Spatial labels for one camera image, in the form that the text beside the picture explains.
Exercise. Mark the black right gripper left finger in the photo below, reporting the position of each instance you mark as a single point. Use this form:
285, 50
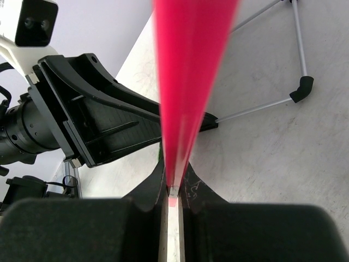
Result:
44, 226

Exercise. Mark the black rear stand foot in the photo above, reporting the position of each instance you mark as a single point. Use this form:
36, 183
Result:
304, 89

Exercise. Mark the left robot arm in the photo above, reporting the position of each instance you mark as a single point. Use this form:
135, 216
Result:
24, 134

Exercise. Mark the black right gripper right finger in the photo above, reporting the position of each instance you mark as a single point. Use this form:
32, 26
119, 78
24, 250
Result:
213, 229

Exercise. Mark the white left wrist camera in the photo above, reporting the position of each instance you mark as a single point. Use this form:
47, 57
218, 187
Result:
26, 31

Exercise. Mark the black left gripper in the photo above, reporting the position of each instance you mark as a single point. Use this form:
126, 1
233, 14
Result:
111, 122

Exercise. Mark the black whiteboard stand foot lower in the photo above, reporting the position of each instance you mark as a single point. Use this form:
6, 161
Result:
208, 122

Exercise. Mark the pink framed whiteboard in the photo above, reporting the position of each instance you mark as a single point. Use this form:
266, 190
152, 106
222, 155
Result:
190, 39

